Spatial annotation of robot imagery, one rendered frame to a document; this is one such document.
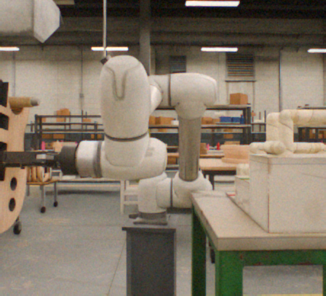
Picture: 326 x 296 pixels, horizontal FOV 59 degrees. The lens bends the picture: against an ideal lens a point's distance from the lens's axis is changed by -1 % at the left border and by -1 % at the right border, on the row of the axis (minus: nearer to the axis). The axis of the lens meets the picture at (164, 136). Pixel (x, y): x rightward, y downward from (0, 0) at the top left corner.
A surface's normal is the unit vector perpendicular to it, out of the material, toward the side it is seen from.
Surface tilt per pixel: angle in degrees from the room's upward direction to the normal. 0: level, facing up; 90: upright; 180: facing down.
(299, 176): 90
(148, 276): 90
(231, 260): 90
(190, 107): 133
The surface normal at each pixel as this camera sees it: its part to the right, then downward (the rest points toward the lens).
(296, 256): 0.02, -0.01
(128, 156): 0.06, 0.36
